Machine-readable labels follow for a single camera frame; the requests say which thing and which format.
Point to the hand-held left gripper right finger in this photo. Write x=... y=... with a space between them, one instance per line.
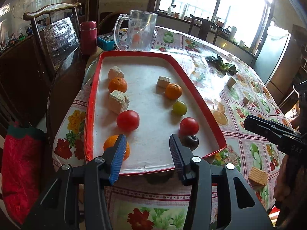
x=176 y=155

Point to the dark wooden chair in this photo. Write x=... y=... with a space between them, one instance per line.
x=203 y=28

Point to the round backed wooden chair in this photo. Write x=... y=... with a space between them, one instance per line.
x=105 y=21

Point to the green leafy vegetable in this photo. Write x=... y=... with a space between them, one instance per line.
x=221 y=64

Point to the red tomato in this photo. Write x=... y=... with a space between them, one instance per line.
x=127 y=120
x=189 y=126

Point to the orange mandarin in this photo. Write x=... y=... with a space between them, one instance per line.
x=117 y=85
x=173 y=91
x=110 y=146

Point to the white plastic bag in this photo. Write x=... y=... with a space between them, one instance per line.
x=278 y=31

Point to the carved wooden chair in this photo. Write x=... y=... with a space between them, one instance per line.
x=291 y=112

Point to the white jar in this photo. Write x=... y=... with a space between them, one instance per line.
x=233 y=32

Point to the blue box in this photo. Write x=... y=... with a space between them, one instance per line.
x=105 y=42

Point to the window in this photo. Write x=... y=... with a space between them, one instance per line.
x=239 y=9

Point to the red rimmed white tray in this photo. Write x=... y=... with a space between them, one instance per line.
x=144 y=100

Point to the wooden chair with shiny cushion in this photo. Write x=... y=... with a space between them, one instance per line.
x=60 y=36

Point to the dark wooden cabinet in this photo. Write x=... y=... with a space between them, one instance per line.
x=19 y=71

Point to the red thermos bottle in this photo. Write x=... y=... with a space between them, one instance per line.
x=88 y=38

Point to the red cloth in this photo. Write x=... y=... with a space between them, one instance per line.
x=21 y=172

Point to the dark purple plum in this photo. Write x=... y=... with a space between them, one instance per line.
x=191 y=142

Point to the small green wafer piece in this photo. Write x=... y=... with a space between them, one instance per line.
x=115 y=72
x=231 y=82
x=163 y=81
x=245 y=100

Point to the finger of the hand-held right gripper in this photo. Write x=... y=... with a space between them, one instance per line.
x=275 y=125
x=260 y=130

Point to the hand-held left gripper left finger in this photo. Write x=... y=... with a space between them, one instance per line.
x=118 y=155

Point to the clear glass mug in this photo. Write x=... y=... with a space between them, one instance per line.
x=141 y=28

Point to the person's right hand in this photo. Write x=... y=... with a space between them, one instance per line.
x=285 y=182

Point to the orange wafer biscuit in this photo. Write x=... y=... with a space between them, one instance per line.
x=257 y=176

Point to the large green wafer block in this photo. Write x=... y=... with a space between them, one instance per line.
x=118 y=101

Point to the green grape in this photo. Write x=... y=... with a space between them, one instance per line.
x=179 y=107

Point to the silver refrigerator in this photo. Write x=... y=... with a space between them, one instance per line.
x=273 y=60

